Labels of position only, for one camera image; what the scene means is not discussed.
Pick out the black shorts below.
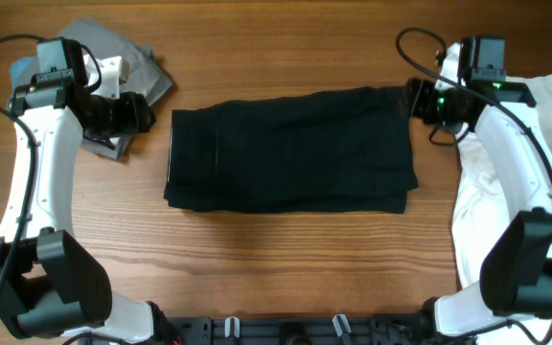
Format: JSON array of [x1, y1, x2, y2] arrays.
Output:
[[164, 86, 419, 214]]

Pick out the white t-shirt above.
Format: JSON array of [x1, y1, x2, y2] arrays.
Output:
[[451, 75, 552, 288]]

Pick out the black cable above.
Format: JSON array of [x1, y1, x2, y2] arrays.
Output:
[[0, 33, 104, 345], [394, 26, 552, 345]]

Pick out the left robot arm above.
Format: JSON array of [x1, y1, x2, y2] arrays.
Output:
[[0, 37, 181, 344]]

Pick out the folded blue garment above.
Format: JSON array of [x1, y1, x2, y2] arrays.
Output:
[[9, 57, 39, 89]]

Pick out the left black cable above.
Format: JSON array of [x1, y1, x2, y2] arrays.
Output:
[[0, 33, 104, 345]]

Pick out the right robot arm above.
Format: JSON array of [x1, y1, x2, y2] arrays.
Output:
[[409, 35, 552, 344]]

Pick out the folded grey shorts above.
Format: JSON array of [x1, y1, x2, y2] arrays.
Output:
[[61, 19, 173, 160]]

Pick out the right black cable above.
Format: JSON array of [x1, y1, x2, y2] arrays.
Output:
[[394, 26, 552, 345]]

